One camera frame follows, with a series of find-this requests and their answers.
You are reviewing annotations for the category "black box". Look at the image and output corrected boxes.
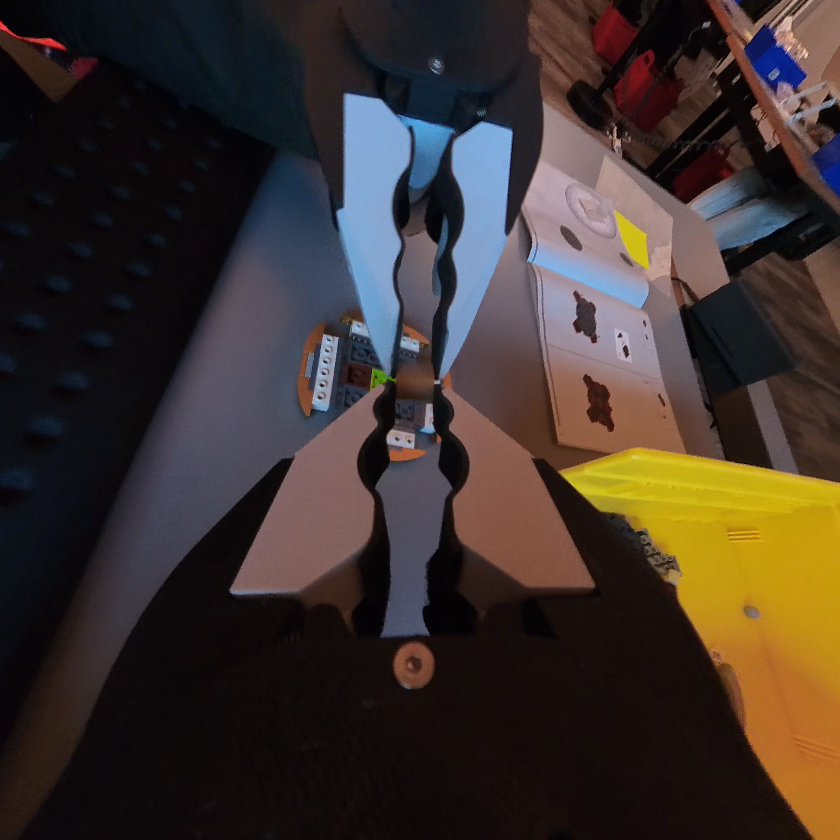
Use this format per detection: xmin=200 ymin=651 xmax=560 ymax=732
xmin=681 ymin=277 xmax=799 ymax=399

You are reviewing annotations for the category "brick model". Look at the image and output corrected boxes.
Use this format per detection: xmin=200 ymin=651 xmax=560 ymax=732
xmin=297 ymin=314 xmax=454 ymax=462

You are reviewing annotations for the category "grey desk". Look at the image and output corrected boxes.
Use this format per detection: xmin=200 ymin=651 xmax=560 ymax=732
xmin=0 ymin=105 xmax=798 ymax=840

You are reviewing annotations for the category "black studded mat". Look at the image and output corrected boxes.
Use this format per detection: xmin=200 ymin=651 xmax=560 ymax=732
xmin=0 ymin=58 xmax=278 ymax=729

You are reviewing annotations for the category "person's dark jacket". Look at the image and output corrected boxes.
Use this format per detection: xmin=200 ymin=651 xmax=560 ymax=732
xmin=46 ymin=0 xmax=319 ymax=155

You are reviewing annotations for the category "open instruction booklet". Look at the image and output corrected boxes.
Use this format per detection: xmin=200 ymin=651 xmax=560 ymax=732
xmin=520 ymin=161 xmax=688 ymax=455

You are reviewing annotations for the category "black round stand base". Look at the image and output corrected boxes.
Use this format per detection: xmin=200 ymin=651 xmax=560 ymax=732
xmin=566 ymin=79 xmax=616 ymax=130

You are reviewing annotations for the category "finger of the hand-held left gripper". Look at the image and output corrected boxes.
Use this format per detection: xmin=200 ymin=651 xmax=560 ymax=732
xmin=425 ymin=120 xmax=514 ymax=382
xmin=336 ymin=92 xmax=414 ymax=380

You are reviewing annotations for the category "pile of loose dark bricks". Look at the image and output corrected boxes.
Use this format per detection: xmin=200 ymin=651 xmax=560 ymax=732
xmin=605 ymin=512 xmax=685 ymax=586

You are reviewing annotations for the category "white paper sheet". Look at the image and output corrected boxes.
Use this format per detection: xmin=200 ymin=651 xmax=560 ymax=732
xmin=596 ymin=156 xmax=675 ymax=299

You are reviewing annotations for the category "wooden shelf board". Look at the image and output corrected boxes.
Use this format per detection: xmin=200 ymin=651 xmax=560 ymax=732
xmin=707 ymin=0 xmax=840 ymax=217

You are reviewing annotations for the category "red bin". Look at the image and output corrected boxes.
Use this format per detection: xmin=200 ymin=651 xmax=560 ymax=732
xmin=591 ymin=3 xmax=642 ymax=67
xmin=613 ymin=49 xmax=685 ymax=133
xmin=671 ymin=144 xmax=737 ymax=203

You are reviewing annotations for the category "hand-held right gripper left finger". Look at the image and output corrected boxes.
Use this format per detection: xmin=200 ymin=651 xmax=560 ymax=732
xmin=230 ymin=384 xmax=397 ymax=635

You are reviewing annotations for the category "yellow sticky note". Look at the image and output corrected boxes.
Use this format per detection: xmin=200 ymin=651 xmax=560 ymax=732
xmin=613 ymin=210 xmax=651 ymax=270

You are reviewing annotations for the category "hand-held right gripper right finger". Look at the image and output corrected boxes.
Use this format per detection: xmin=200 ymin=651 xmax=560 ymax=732
xmin=424 ymin=387 xmax=596 ymax=635

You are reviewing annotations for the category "yellow plastic bin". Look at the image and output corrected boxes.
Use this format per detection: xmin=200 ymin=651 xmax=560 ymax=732
xmin=560 ymin=448 xmax=840 ymax=840

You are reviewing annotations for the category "blue bin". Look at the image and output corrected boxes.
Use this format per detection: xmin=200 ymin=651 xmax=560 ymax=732
xmin=812 ymin=134 xmax=840 ymax=193
xmin=743 ymin=25 xmax=808 ymax=91

